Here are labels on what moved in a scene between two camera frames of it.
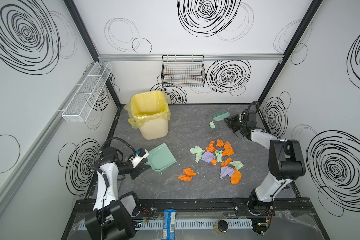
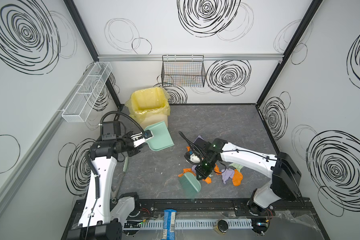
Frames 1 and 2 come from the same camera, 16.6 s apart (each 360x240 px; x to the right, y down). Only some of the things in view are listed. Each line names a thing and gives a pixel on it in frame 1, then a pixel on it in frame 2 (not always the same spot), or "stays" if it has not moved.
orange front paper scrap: (189, 173) stays
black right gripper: (233, 122) → (202, 173)
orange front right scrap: (235, 177) stays
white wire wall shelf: (79, 107) stays
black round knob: (222, 227) stays
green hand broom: (220, 115) → (190, 184)
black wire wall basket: (183, 71) stays
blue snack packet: (169, 224) stays
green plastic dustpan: (160, 157) → (162, 139)
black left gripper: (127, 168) → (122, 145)
